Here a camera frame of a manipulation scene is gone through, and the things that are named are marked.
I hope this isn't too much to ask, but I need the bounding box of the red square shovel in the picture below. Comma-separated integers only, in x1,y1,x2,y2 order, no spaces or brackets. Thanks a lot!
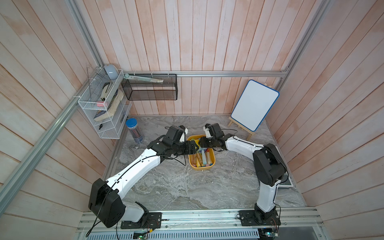
205,149,213,166

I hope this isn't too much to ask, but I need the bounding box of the yellow square shovel wooden handle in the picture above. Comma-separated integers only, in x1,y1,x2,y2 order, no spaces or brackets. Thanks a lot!
189,137,207,153

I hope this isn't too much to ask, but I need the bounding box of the light blue plastic shovel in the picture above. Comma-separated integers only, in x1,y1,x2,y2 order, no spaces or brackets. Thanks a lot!
201,149,207,166

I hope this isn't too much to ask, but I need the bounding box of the large yellow plastic scoop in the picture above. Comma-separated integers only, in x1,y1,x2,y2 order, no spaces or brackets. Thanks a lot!
191,154,197,168

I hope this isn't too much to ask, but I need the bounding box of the green shovel wooden handle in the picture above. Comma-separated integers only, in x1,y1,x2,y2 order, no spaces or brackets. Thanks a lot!
196,153,204,168

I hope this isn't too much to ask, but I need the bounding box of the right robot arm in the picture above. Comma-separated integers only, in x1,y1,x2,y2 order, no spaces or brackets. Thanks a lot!
199,124,287,213

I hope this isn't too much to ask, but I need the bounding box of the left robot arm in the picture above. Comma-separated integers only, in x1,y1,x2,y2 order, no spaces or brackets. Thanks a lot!
89,126,199,228

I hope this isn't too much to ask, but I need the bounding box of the yellow plastic storage box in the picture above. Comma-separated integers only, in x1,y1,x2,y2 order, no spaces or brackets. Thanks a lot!
189,148,216,171

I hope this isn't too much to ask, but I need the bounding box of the light green box on basket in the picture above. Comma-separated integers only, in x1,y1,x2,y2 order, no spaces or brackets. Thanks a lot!
124,74,164,83

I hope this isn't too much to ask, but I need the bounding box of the wooden easel stand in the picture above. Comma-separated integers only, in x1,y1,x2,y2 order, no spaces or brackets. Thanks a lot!
228,117,256,142

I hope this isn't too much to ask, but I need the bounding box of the blue lid pencil jar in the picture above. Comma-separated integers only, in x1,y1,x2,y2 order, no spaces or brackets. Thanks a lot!
126,118,144,144

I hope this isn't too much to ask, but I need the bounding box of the Twins story book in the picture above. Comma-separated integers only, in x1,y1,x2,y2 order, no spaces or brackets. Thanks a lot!
279,178,294,188

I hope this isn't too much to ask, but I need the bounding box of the grey round bowl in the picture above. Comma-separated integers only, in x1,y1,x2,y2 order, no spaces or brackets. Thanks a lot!
104,64,119,81

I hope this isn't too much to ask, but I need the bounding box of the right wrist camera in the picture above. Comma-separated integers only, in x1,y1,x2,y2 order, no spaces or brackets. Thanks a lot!
203,124,212,139

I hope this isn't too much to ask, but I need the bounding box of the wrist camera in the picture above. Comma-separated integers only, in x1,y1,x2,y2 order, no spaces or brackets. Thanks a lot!
203,124,212,139
179,125,188,143

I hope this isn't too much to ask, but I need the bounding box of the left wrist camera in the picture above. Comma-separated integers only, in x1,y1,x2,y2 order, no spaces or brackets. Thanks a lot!
179,125,188,143

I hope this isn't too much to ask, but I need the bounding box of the white board blue frame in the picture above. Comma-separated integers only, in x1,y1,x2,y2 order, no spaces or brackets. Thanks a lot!
231,80,280,132

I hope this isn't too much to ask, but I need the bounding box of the black wire basket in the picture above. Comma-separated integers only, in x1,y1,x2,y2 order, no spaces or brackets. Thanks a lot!
122,73,179,101

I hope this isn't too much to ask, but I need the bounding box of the book on wire shelf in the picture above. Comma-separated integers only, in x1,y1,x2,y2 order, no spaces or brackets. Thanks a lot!
94,89,125,122

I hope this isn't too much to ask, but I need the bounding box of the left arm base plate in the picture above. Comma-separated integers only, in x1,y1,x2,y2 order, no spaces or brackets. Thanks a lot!
121,212,162,230

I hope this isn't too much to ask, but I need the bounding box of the white wire shelf rack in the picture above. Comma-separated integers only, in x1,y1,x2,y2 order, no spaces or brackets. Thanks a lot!
78,68,132,140

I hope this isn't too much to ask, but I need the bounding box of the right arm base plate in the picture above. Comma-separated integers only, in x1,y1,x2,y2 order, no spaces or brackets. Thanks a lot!
238,209,281,227

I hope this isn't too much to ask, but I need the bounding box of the aluminium front rail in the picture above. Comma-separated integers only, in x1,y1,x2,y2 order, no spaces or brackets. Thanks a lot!
75,206,325,233

